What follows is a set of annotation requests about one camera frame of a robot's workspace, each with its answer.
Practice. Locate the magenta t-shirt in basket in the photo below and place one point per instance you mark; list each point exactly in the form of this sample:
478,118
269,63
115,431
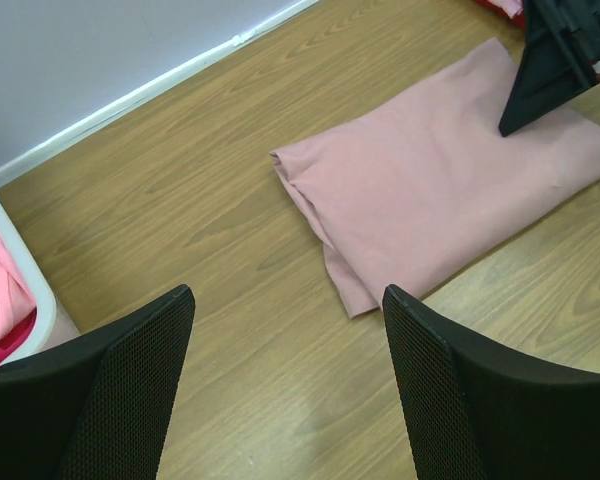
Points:
16,337

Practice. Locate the dusty pink printed t-shirt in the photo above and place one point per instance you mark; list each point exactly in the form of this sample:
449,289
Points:
416,189

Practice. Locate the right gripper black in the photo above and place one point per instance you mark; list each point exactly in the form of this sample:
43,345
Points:
560,59

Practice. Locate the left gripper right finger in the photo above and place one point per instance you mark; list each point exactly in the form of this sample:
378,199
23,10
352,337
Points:
477,409

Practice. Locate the white laundry basket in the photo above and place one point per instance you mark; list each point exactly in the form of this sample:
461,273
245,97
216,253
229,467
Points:
53,326

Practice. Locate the folded red t-shirt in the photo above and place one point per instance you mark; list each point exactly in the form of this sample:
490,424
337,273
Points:
513,10

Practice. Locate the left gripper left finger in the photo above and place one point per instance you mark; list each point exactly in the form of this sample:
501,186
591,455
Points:
97,406

